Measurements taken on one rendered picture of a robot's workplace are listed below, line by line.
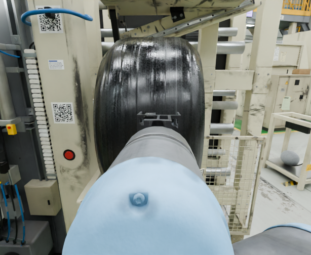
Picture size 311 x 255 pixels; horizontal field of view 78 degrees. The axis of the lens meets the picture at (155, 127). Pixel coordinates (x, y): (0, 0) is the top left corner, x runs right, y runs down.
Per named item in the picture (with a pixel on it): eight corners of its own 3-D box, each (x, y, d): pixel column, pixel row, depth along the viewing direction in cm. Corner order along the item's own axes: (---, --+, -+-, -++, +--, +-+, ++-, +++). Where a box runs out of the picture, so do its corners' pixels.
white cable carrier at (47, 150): (47, 178, 76) (23, 49, 62) (53, 172, 81) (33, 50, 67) (57, 178, 76) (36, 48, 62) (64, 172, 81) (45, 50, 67)
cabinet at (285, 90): (269, 132, 431) (279, 74, 395) (250, 125, 485) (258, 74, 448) (301, 129, 452) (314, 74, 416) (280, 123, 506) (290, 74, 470)
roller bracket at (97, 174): (78, 224, 67) (75, 201, 64) (109, 168, 105) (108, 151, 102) (88, 225, 67) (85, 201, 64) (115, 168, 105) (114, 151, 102)
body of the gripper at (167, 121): (180, 111, 36) (187, 121, 24) (178, 155, 38) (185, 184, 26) (139, 111, 36) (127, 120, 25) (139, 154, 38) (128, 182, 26)
